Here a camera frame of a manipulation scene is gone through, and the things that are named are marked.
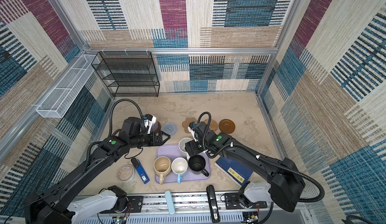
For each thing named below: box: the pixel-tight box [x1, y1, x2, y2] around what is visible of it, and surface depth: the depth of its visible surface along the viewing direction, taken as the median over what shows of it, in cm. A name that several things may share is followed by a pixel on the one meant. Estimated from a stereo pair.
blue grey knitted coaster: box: [160, 122, 178, 137], surface depth 104 cm
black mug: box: [188, 154, 210, 178], surface depth 79 cm
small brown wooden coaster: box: [218, 118, 236, 135], surface depth 104 cm
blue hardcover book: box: [214, 156, 254, 187], surface depth 83 cm
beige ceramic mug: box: [153, 156, 172, 185], surface depth 79 cm
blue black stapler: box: [130, 157, 150, 185], surface depth 83 cm
